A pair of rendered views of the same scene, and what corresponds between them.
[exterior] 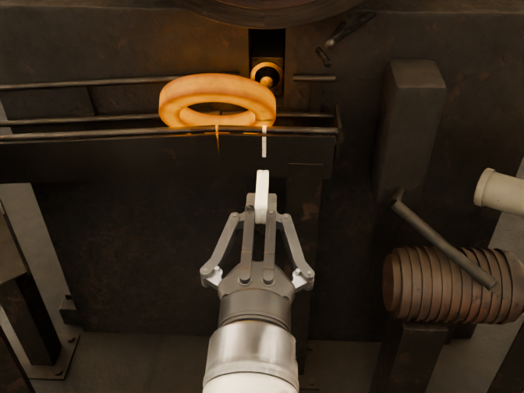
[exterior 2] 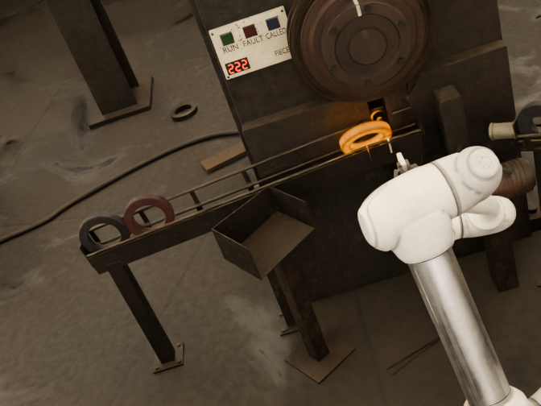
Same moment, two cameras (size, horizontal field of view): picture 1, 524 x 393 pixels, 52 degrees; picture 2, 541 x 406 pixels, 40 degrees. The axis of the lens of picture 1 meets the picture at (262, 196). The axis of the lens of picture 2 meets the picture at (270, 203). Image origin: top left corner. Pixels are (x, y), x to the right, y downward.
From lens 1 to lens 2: 1.78 m
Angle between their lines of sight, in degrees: 7
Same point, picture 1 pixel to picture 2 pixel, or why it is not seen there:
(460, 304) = (504, 187)
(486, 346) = not seen: outside the picture
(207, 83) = (361, 128)
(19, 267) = (310, 228)
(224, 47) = (357, 110)
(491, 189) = (494, 130)
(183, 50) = (340, 118)
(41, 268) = (260, 283)
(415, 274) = not seen: hidden behind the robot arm
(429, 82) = (452, 96)
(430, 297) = not seen: hidden behind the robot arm
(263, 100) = (386, 127)
